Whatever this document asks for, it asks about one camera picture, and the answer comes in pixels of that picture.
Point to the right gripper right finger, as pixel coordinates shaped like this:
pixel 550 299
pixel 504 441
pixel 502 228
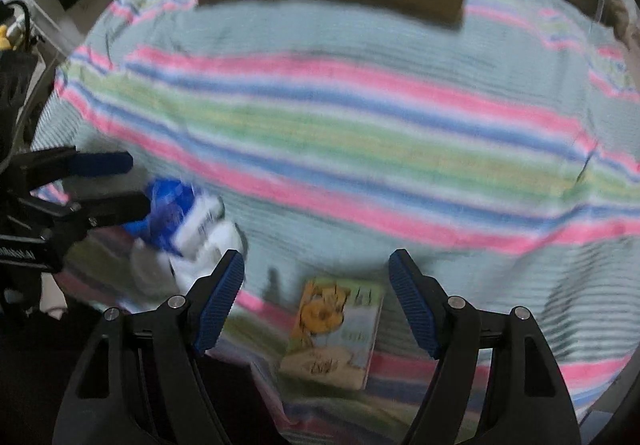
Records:
pixel 526 399

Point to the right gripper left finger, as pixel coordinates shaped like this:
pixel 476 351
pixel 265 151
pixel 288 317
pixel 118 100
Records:
pixel 146 378

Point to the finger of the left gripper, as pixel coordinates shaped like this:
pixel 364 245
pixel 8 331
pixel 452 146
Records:
pixel 100 212
pixel 85 164

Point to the blue tissue packet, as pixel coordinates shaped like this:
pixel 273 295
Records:
pixel 181 214

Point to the white crumpled tissue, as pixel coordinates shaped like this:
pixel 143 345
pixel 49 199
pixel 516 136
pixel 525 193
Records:
pixel 158 272

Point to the striped colourful towel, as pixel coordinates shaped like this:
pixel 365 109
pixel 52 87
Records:
pixel 502 154

